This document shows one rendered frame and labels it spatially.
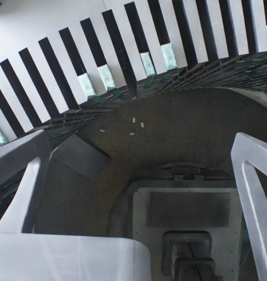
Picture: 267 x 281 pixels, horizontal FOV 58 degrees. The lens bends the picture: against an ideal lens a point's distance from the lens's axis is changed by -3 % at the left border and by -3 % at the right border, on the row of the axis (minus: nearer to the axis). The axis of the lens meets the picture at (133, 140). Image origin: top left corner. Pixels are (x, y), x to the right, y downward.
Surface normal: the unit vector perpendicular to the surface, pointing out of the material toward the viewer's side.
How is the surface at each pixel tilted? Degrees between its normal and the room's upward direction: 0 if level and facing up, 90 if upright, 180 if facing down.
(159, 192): 0
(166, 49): 0
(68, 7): 0
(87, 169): 25
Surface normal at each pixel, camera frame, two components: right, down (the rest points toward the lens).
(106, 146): -0.01, 0.12
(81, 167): 0.30, 0.38
